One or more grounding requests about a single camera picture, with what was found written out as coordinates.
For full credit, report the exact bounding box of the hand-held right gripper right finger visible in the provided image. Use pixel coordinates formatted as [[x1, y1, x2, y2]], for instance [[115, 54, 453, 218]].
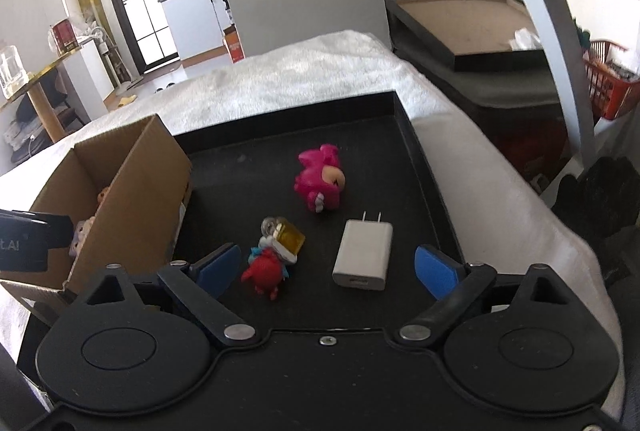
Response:
[[397, 245, 576, 352]]

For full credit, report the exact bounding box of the black picture frame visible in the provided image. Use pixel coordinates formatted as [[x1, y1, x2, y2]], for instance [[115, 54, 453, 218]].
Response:
[[385, 0, 548, 72]]

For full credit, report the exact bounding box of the brown cardboard box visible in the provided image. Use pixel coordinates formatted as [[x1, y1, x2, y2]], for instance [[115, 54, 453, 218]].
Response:
[[0, 113, 193, 327]]

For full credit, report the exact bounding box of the clear glass jar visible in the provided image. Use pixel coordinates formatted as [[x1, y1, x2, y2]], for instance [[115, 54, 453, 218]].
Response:
[[0, 43, 28, 99]]

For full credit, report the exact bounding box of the white kitchen cabinet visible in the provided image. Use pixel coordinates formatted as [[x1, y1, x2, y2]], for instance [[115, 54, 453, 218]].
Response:
[[157, 0, 236, 64]]

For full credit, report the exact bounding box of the dark cloth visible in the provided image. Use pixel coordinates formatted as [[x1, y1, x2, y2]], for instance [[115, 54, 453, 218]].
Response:
[[550, 156, 640, 292]]

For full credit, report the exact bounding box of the pink toy figure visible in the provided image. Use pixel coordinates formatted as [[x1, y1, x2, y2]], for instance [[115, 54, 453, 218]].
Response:
[[294, 143, 347, 214]]

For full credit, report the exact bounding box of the red and blue toy figure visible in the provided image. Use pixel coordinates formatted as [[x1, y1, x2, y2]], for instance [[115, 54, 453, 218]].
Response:
[[241, 236, 296, 302]]

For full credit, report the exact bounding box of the white charger plug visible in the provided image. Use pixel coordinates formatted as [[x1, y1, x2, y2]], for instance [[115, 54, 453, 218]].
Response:
[[332, 211, 393, 292]]

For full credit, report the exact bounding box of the red canister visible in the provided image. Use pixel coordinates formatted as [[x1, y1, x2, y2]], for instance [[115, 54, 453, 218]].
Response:
[[50, 18, 78, 52]]

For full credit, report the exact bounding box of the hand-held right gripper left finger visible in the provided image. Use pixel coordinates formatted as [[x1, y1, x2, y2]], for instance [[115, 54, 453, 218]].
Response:
[[70, 243, 256, 349]]

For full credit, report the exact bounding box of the round gold table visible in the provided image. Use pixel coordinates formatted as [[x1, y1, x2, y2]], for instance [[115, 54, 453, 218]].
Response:
[[0, 38, 93, 144]]

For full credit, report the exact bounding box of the red basket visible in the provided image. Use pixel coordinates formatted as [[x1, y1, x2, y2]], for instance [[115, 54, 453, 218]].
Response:
[[582, 40, 640, 120]]

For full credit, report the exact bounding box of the small yellow perfume bottle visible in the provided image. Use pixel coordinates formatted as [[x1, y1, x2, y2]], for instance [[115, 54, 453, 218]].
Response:
[[261, 216, 306, 258]]

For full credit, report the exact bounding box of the orange cardboard box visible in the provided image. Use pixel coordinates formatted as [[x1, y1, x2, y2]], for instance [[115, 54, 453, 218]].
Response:
[[222, 25, 247, 64]]

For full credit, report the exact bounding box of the black tray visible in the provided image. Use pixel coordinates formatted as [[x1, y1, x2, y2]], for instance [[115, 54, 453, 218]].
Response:
[[170, 91, 468, 332]]

